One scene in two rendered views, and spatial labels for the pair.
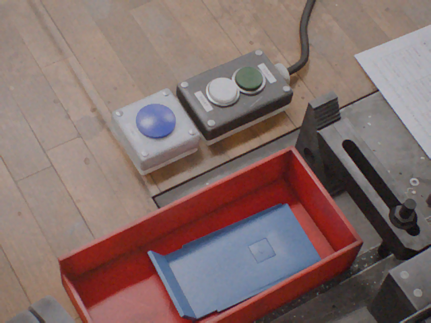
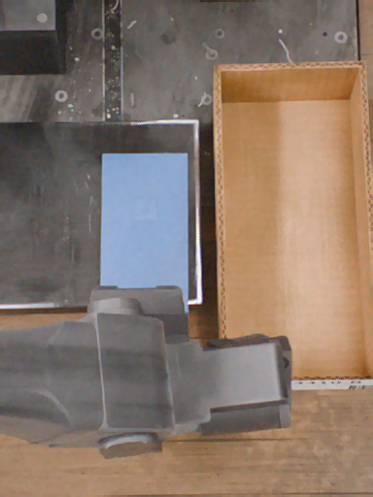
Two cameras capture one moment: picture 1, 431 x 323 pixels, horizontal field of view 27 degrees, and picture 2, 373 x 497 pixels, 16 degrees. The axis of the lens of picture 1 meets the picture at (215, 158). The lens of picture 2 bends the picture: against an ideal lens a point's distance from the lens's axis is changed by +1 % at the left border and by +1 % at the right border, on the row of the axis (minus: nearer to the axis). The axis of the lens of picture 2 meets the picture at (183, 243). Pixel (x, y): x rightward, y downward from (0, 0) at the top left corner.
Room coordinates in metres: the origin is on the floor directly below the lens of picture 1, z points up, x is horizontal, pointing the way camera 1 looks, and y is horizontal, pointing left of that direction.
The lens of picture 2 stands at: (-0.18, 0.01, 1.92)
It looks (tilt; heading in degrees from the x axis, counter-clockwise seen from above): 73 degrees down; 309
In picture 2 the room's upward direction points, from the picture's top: 2 degrees counter-clockwise
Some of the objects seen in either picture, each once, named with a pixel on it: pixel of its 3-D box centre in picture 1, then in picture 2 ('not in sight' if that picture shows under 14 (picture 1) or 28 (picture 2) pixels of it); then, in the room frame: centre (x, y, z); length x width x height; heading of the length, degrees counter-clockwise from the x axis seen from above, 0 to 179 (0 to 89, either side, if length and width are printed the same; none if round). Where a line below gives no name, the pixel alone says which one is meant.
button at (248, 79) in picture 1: (248, 82); not in sight; (0.56, -0.02, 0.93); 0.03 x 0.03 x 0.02
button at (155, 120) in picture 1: (155, 123); not in sight; (0.49, 0.07, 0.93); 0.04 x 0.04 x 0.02
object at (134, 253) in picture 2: not in sight; (144, 238); (0.04, -0.21, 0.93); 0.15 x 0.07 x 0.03; 128
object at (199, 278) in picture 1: (236, 257); not in sight; (0.36, -0.04, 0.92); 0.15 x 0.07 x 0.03; 125
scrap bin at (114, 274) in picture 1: (211, 263); not in sight; (0.35, -0.01, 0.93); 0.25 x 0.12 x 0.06; 129
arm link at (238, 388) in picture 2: not in sight; (191, 379); (-0.09, -0.11, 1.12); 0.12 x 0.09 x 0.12; 45
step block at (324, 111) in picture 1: (330, 145); not in sight; (0.49, -0.11, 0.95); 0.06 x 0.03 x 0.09; 39
